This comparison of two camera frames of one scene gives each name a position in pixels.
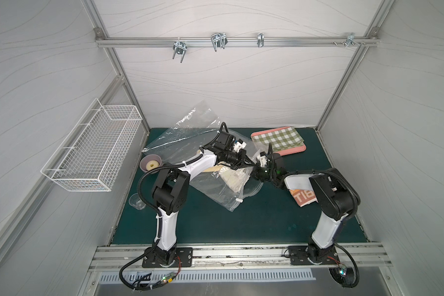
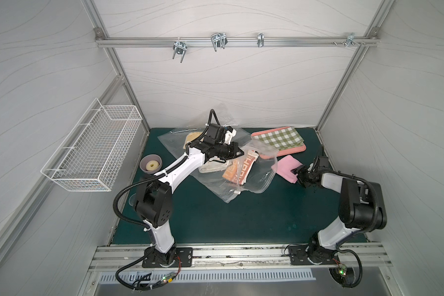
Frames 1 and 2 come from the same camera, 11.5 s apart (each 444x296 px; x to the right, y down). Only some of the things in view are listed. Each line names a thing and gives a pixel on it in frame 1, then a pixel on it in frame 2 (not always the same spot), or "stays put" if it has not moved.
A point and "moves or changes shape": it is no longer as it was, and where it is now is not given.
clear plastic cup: [135, 201] stays put
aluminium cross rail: [241, 41] stays put
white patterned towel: [234, 179] moves or changes shape
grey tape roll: [150, 161] stays put
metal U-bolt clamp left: [180, 47] stays put
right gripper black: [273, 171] → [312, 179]
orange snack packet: [304, 197] → [238, 168]
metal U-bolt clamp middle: [219, 39] stays put
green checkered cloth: [280, 139] stays put
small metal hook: [261, 39] stays put
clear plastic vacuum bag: [186, 137] moves or changes shape
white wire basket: [92, 152] stays put
